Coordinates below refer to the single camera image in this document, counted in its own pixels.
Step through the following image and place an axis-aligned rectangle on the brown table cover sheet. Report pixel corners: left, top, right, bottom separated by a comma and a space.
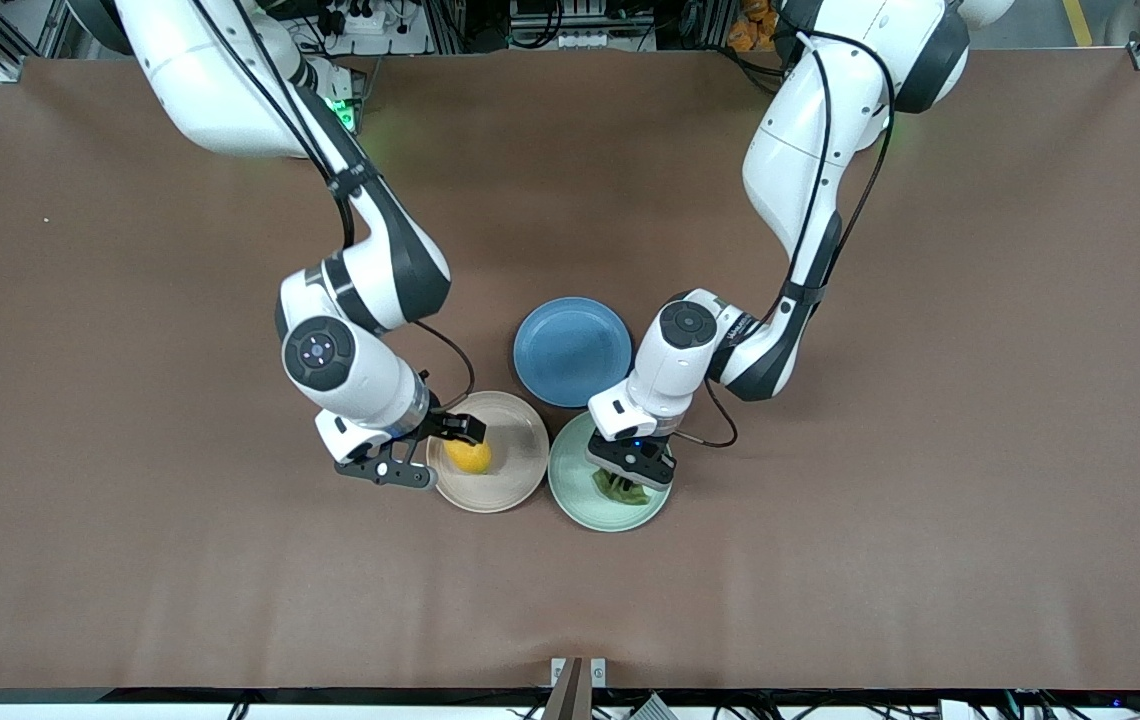
0, 50, 1140, 691

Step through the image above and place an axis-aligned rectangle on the bag of orange snacks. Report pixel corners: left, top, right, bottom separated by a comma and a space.
727, 0, 781, 53

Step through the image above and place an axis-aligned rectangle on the blue plate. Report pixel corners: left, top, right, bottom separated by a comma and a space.
513, 296, 634, 409

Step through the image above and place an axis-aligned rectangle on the pale green plate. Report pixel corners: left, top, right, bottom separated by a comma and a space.
547, 410, 673, 533

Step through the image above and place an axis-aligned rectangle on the white power strip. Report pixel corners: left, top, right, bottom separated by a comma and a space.
315, 5, 389, 37

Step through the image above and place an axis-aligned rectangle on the green lettuce leaf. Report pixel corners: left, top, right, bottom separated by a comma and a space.
592, 470, 651, 506

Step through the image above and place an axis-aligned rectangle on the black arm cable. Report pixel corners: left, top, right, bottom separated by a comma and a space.
675, 30, 896, 448
192, 0, 478, 413

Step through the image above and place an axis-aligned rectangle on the grey metal bracket post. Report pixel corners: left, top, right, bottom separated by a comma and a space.
542, 657, 608, 720

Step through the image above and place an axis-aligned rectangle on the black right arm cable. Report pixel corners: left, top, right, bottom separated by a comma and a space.
192, 0, 478, 413

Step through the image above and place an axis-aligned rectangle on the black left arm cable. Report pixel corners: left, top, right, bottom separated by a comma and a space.
675, 30, 896, 448

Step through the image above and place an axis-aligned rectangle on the beige plate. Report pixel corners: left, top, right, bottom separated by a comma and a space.
427, 390, 551, 514

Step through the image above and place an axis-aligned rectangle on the yellow lemon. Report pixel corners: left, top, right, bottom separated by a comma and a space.
444, 440, 493, 475

